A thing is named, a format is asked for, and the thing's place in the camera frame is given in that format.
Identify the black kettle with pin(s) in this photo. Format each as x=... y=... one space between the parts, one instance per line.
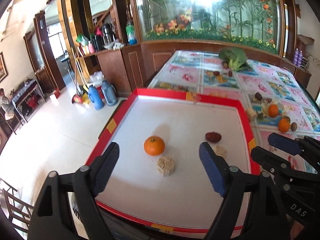
x=97 y=42

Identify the framed wall picture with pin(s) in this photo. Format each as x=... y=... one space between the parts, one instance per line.
x=2 y=67

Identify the red broom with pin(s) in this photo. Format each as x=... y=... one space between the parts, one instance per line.
x=77 y=98

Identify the green bok choy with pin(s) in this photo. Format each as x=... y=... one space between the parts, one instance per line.
x=235 y=57

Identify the green-capped water bottle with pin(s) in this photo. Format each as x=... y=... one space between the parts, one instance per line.
x=130 y=33

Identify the pink cup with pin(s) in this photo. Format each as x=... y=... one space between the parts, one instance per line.
x=90 y=48

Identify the dark wooden chair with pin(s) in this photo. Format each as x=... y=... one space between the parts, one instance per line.
x=11 y=202

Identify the orange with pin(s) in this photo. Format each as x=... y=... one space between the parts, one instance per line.
x=273 y=110
x=154 y=146
x=284 y=125

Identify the grey-blue thermos flask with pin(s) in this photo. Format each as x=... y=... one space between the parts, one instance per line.
x=109 y=93

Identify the red-edged white tray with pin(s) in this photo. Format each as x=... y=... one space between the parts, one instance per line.
x=180 y=120

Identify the printed plastic tablecloth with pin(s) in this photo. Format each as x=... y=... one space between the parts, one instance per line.
x=185 y=67

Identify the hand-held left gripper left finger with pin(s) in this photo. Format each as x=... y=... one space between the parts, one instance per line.
x=107 y=167

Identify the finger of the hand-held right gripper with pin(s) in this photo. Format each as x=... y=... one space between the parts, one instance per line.
x=265 y=157
x=285 y=142

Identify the side table with dark cloth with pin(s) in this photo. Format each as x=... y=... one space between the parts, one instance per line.
x=26 y=88

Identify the clear plastic bag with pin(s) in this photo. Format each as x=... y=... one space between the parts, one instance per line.
x=97 y=78

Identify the green bag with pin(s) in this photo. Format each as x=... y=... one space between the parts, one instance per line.
x=82 y=40

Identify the blue thermos flask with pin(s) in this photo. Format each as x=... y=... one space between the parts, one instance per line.
x=96 y=98

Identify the small brown kiwi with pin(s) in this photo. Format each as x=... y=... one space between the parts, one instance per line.
x=294 y=126

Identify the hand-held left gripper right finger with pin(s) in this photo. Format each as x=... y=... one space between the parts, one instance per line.
x=211 y=170

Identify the black thermos jug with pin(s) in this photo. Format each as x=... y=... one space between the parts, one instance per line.
x=107 y=33

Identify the purple bottles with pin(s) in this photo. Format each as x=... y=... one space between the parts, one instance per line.
x=298 y=57

